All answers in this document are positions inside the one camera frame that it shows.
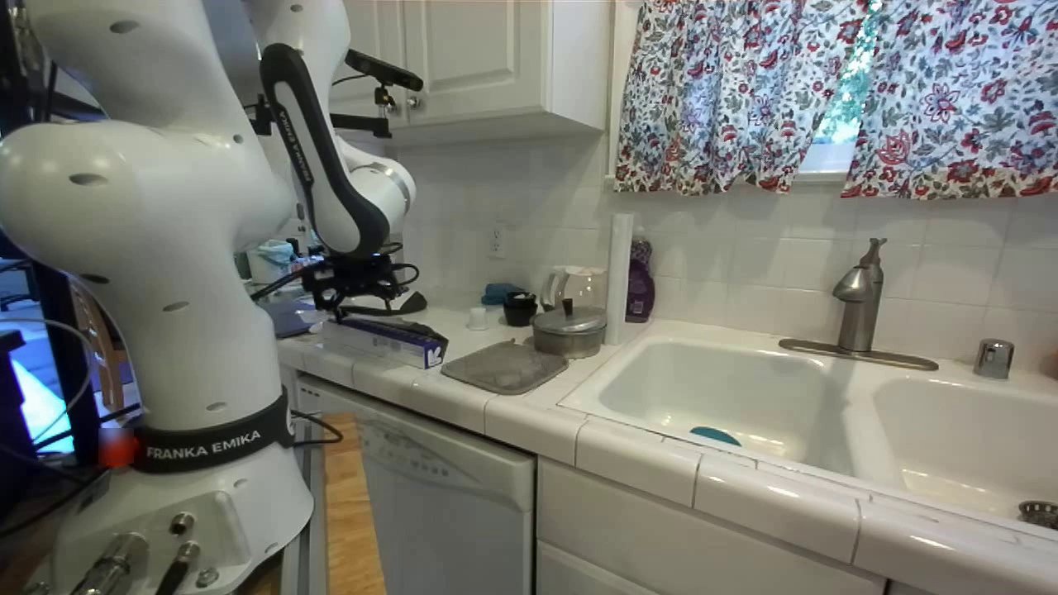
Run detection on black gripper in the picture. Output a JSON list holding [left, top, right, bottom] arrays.
[[306, 256, 427, 320]]

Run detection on blue tin foil box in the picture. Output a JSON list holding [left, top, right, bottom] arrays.
[[340, 316, 451, 371]]

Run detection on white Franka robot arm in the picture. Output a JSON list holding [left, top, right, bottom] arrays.
[[0, 0, 416, 595]]

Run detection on teal cloth rag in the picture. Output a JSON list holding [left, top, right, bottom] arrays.
[[479, 282, 525, 307]]

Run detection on black measuring cup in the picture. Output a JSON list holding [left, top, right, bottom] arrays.
[[504, 290, 538, 328]]

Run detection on grey quilted drying mat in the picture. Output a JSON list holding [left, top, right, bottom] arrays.
[[439, 342, 569, 396]]

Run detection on steel pot with lid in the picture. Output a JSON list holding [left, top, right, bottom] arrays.
[[534, 307, 610, 358]]

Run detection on white dishwasher front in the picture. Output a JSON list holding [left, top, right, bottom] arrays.
[[297, 379, 536, 595]]

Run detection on white upper cabinets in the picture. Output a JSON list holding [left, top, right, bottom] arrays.
[[330, 0, 613, 145]]

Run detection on white cabinets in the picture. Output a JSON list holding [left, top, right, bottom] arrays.
[[536, 464, 882, 595], [330, 0, 613, 145]]

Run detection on purple soap bottle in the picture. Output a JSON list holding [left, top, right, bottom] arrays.
[[625, 236, 655, 324]]

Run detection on white lower cabinets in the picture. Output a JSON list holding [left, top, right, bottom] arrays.
[[536, 464, 882, 595]]

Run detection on teal plastic plate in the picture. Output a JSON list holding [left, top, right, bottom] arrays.
[[687, 427, 742, 445]]

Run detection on floral curtain left panel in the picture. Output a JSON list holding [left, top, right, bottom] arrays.
[[613, 0, 871, 194]]

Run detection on floral curtain panel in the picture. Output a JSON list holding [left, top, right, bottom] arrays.
[[844, 0, 1058, 202], [613, 0, 871, 194]]

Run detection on chrome kitchen faucet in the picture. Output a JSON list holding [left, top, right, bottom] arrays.
[[780, 239, 935, 371]]

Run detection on floral curtain right panel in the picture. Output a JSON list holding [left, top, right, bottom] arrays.
[[844, 0, 1058, 202]]

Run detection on chrome soap dispenser knob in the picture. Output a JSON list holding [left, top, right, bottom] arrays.
[[977, 337, 1017, 379]]

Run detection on white double kitchen sink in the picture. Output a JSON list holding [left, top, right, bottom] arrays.
[[567, 337, 1058, 518]]

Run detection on clear kettle white handle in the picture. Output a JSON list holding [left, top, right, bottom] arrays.
[[544, 266, 610, 307]]

